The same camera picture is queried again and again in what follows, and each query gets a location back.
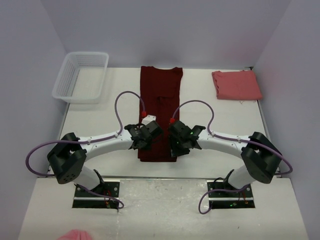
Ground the dark red t shirt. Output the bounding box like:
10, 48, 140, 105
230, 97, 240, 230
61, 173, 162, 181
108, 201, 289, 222
137, 66, 183, 162

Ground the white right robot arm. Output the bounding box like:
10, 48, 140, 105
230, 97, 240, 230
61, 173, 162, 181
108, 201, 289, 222
168, 120, 281, 191

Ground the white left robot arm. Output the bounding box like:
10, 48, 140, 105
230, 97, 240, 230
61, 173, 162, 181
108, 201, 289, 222
47, 120, 164, 191

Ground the folded pink t shirt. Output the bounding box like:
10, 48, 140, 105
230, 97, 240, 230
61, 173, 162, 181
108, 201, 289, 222
211, 70, 263, 101

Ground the white plastic basket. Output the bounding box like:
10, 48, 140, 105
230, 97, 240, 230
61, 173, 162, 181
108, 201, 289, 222
52, 51, 109, 104

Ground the pink cloth at bottom edge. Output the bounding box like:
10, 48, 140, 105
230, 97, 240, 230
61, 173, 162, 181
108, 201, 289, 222
58, 229, 93, 240

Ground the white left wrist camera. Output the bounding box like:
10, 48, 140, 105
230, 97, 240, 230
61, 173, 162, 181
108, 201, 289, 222
141, 114, 157, 125

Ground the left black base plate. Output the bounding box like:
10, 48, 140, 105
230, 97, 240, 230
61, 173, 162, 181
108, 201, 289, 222
72, 181, 120, 210

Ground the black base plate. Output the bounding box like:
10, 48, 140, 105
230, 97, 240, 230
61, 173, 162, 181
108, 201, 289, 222
208, 185, 256, 210
72, 181, 120, 210

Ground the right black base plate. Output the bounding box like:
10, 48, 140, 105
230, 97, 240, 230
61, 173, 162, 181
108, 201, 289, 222
208, 185, 256, 210

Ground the aluminium table edge rail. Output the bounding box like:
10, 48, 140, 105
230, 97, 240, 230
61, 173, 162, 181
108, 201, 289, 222
257, 99, 281, 178

